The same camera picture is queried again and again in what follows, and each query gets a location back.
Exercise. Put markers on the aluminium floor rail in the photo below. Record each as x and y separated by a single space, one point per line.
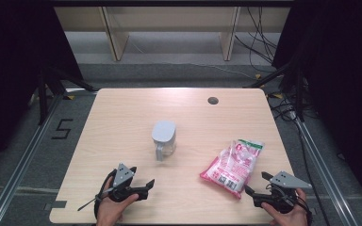
320 163
28 153

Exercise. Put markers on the black metal stand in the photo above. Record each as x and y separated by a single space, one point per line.
295 78
48 84

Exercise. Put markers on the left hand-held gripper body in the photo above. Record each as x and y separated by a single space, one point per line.
123 175

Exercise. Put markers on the person's left hand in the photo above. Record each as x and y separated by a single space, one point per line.
110 212

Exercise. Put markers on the beige wooden shelf unit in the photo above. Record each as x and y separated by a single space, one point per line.
116 34

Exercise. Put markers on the pink and white powder bag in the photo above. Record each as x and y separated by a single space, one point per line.
232 169

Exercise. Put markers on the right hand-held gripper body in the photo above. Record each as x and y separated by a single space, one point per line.
286 180

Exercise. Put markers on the black curtain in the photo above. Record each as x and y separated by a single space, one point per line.
342 78
12 62

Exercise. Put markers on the black zip tie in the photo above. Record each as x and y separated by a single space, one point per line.
89 203

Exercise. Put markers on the person's right hand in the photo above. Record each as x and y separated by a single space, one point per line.
290 218

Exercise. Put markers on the clear jar with grey lid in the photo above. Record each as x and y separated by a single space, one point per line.
164 133

